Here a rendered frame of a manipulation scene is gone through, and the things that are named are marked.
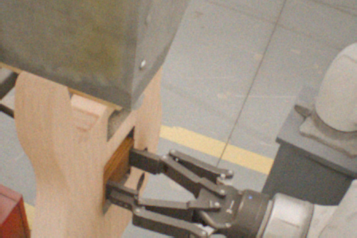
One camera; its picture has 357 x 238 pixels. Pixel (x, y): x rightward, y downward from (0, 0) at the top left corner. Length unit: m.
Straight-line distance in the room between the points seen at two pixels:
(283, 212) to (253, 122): 1.80
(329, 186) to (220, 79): 1.35
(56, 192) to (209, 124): 1.83
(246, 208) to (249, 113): 1.84
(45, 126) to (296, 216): 0.33
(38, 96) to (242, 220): 0.31
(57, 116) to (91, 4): 0.20
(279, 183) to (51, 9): 1.23
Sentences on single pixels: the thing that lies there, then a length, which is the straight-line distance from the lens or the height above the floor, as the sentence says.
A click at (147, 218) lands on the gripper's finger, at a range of 0.61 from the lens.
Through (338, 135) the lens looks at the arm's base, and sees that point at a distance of 1.34.
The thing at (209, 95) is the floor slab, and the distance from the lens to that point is 2.49.
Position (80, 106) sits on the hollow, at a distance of 0.56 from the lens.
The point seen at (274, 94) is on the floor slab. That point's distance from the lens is 2.61.
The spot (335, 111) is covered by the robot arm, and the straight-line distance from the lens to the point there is 1.29.
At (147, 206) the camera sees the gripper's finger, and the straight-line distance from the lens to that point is 0.63.
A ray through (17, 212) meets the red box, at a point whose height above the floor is 0.59.
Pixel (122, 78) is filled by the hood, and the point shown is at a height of 1.41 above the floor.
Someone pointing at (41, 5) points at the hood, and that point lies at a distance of 0.27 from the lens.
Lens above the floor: 1.58
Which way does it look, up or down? 41 degrees down
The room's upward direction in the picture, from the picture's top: 10 degrees clockwise
